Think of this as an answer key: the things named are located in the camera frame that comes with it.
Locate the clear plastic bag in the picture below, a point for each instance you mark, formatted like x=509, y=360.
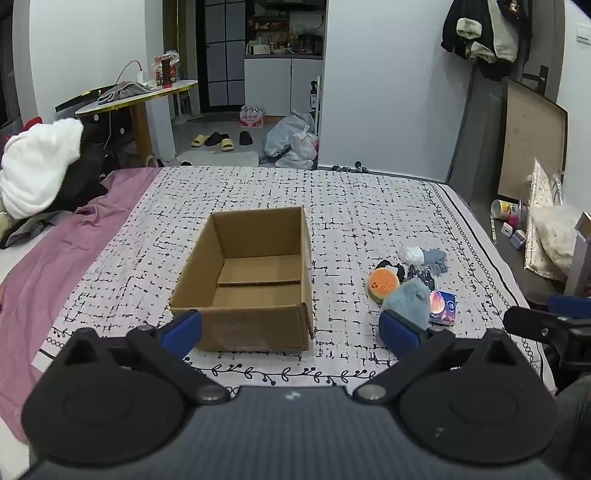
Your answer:
x=549, y=230

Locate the instant noodle cup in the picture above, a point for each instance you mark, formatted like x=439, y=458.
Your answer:
x=505, y=210

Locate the blue-grey fluffy plush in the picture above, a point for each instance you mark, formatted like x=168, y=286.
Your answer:
x=408, y=300

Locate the red snack bottles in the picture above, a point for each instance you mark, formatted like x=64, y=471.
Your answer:
x=166, y=71

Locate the wooden board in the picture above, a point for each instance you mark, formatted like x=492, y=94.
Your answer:
x=531, y=143

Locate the black sock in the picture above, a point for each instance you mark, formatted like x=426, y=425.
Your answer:
x=391, y=266

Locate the black dotted cloth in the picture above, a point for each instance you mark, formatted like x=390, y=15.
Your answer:
x=422, y=276

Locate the blue tissue pack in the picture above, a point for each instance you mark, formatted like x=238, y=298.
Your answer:
x=444, y=307

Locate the black hanging jacket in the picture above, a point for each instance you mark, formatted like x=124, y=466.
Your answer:
x=466, y=14

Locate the grey metal stand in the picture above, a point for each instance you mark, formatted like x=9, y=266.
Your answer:
x=579, y=263

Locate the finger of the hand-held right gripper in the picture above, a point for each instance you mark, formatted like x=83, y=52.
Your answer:
x=531, y=323
x=572, y=307

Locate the white fluffy blanket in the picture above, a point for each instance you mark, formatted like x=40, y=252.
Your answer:
x=37, y=161

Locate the small grey cube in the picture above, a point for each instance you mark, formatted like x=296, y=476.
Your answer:
x=518, y=239

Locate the person's dark trouser leg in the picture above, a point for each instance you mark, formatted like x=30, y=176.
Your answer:
x=577, y=434

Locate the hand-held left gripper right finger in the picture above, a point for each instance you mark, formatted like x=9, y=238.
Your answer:
x=399, y=330

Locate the black clothes pile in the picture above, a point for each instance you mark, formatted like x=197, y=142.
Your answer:
x=85, y=184

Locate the beige hanging garment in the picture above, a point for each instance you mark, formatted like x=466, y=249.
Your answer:
x=501, y=41

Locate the small white box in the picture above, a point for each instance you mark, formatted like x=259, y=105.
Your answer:
x=508, y=229

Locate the black dumbbells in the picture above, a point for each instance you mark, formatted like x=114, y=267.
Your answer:
x=351, y=167

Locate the oval side table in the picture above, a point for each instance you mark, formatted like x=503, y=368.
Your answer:
x=138, y=124

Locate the water bottle pack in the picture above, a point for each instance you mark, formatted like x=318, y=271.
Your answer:
x=251, y=117

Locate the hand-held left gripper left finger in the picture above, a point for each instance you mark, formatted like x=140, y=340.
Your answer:
x=181, y=330

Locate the black-framed glass door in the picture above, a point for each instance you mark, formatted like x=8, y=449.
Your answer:
x=221, y=60

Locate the grey plastic bag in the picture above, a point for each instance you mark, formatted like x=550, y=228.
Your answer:
x=286, y=131

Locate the pink bed sheet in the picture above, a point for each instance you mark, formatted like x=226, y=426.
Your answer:
x=46, y=277

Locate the white kitchen cabinet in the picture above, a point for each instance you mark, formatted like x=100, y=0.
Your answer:
x=277, y=85

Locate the brown cardboard box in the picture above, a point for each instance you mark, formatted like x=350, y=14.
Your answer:
x=258, y=325

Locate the grey cloth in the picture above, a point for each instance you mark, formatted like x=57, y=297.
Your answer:
x=124, y=91

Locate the grey panel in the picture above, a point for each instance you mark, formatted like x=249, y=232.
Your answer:
x=475, y=138

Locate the white black-patterned blanket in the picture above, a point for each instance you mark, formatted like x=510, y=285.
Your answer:
x=369, y=207

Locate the blue-grey sock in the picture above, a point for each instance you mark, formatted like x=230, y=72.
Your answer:
x=436, y=261

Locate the spray bottle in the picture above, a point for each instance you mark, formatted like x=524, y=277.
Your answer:
x=313, y=97

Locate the beige tote bag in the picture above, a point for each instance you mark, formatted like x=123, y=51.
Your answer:
x=161, y=161

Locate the grey garment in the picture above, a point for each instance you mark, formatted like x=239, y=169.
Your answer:
x=32, y=228

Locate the black slipper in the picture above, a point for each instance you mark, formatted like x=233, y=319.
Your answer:
x=245, y=137
x=216, y=138

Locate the burger plush toy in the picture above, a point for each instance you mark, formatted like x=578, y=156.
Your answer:
x=383, y=282

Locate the white sock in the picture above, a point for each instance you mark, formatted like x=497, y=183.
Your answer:
x=412, y=254

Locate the yellow slipper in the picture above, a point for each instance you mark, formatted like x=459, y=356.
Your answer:
x=198, y=141
x=227, y=146

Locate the countertop clutter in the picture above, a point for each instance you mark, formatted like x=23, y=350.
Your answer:
x=286, y=44

